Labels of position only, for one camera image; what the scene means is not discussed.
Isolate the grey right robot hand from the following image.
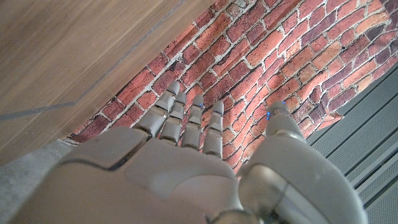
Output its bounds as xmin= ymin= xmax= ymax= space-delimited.
xmin=9 ymin=80 xmax=369 ymax=224

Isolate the red brick print backdrop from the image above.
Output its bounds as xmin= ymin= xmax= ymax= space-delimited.
xmin=66 ymin=0 xmax=398 ymax=172

